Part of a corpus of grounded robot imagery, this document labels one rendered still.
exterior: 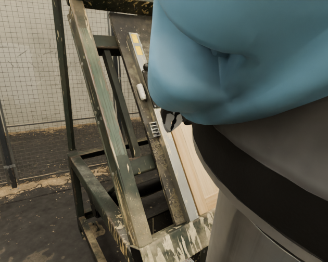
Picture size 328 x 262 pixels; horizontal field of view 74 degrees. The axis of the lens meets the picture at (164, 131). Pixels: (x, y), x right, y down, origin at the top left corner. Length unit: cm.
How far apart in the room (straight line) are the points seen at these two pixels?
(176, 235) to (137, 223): 17
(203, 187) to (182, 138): 26
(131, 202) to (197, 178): 36
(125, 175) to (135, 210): 14
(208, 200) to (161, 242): 32
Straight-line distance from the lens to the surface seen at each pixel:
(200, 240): 105
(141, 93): 106
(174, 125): 66
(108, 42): 124
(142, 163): 102
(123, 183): 88
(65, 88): 178
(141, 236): 91
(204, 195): 111
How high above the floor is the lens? 157
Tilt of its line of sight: 18 degrees down
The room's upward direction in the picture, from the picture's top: straight up
